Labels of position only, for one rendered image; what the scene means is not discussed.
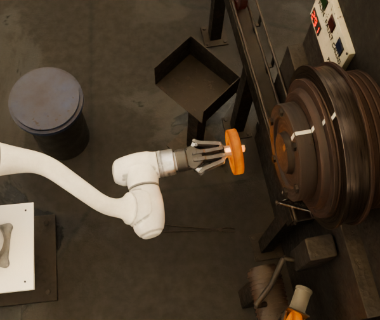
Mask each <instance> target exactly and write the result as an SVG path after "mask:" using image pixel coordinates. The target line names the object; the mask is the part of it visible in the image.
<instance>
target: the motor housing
mask: <svg viewBox="0 0 380 320"><path fill-rule="evenodd" d="M276 267H277V266H275V264H274V263H271V264H266V265H260V266H257V267H253V268H251V269H250V272H248V273H247V275H248V277H247V279H248V282H247V283H246V284H245V285H244V286H243V287H242V288H241V289H240V290H239V292H238V293H239V298H240V304H241V307H242V309H246V308H250V307H254V303H255V301H256V300H257V299H258V297H259V296H260V294H261V293H262V292H263V290H264V289H265V288H266V287H267V285H268V284H269V282H270V279H271V278H272V276H273V273H274V272H275V269H276ZM280 272H281V271H280ZM282 281H283V279H282V275H281V274H279V276H278V278H277V280H276V282H275V284H274V287H273V288H272V289H271V291H270V292H269V294H267V296H266V297H265V299H264V300H263V302H267V307H262V308H258V309H256V308H255V307H254V309H256V311H255V314H257V316H256V317H257V318H258V320H278V319H279V317H280V314H281V312H282V311H283V310H284V309H286V308H287V307H288V306H289V304H288V302H289V301H288V300H287V295H285V294H286V291H285V287H284V283H283V282H282Z"/></svg>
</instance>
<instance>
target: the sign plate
mask: <svg viewBox="0 0 380 320"><path fill-rule="evenodd" d="M314 12H315V13H314ZM312 14H313V15H312ZM311 15H312V18H311V20H312V19H313V20H312V23H314V24H316V23H315V21H316V22H317V24H316V26H314V24H313V27H314V29H315V33H316V35H317V39H318V43H319V45H320V49H321V52H322V55H323V58H324V61H325V62H334V63H336V64H338V65H339V66H340V67H342V68H343V69H344V70H346V69H347V67H348V66H349V64H350V62H351V61H352V59H353V57H354V56H355V50H354V47H353V44H352V41H351V38H350V35H349V32H348V29H347V27H346V24H345V21H344V18H343V14H342V12H341V8H340V6H339V3H338V0H327V5H326V7H325V9H323V7H322V3H321V1H320V0H315V3H314V5H313V8H312V10H311V13H310V17H311ZM314 15H315V17H316V18H317V20H316V19H315V17H313V16H314ZM331 15H332V18H333V21H334V24H335V26H334V28H333V30H332V32H331V31H330V28H329V25H328V20H329V18H330V16H331ZM318 28H319V30H318ZM317 31H318V32H317ZM338 39H340V42H341V45H342V47H343V50H342V52H341V54H340V55H338V53H337V49H336V46H335V45H336V43H337V40H338Z"/></svg>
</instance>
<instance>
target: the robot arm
mask: <svg viewBox="0 0 380 320"><path fill-rule="evenodd" d="M197 146H199V147H213V148H210V149H201V150H200V149H197V148H195V147H197ZM223 151H224V153H222V154H216V155H211V156H205V155H208V154H214V153H217V152H223ZM231 156H232V153H231V150H230V146H229V145H226V146H224V145H222V144H221V142H217V141H199V140H196V139H193V140H192V144H191V146H189V147H187V148H185V149H178V150H175V151H174V152H173V151H172V149H167V150H160V151H157V152H147V151H146V152H137V153H134V154H130V155H127V156H124V157H121V158H118V159H116V160H115V161H114V163H113V165H112V174H113V178H114V182H115V183H116V184H118V185H121V186H127V187H128V189H129V192H127V193H126V194H125V195H124V197H122V198H119V199H114V198H111V197H108V196H106V195H104V194H102V193H101V192H100V191H98V190H97V189H95V188H94V187H93V186H92V185H90V184H89V183H87V182H86V181H85V180H83V179H82V178H81V177H80V176H78V175H77V174H75V173H74V172H73V171H72V170H70V169H69V168H67V167H66V166H65V165H64V164H62V163H61V162H59V161H57V160H56V159H54V158H52V157H50V156H47V155H46V154H43V153H40V152H36V151H34V150H29V149H23V148H20V147H15V146H12V145H8V144H5V143H1V142H0V176H1V175H10V174H16V173H36V174H39V175H42V176H44V177H46V178H48V179H50V180H51V181H53V182H54V183H56V184H57V185H59V186H60V187H62V188H63V189H65V190H66V191H68V192H69V193H71V194H72V195H74V196H75V197H76V198H78V199H80V200H81V201H82V202H84V203H86V204H87V205H88V206H90V207H92V208H93V209H95V210H96V211H99V212H100V213H103V214H105V215H108V216H112V217H116V218H121V219H122V220H123V221H124V223H125V224H128V225H130V226H132V227H133V229H134V231H135V232H136V234H137V235H138V236H139V237H141V238H143V239H151V238H153V237H156V236H158V235H159V234H160V233H161V232H162V230H163V228H164V224H165V211H164V202H163V198H162V194H161V191H160V188H159V178H164V177H168V176H172V175H176V171H179V172H181V171H187V170H194V171H196V172H197V173H199V175H200V176H202V175H203V174H204V173H205V172H207V171H209V170H211V169H213V168H216V167H218V166H221V165H222V164H224V163H225V159H226V158H228V157H231ZM215 160H218V161H216V162H213V163H211V164H208V165H207V166H205V167H203V168H199V166H200V165H201V164H202V163H206V162H209V161H215ZM12 230H13V226H12V224H11V223H5V224H2V225H0V267H2V268H7V267H9V265H10V261H9V250H10V237H11V231H12Z"/></svg>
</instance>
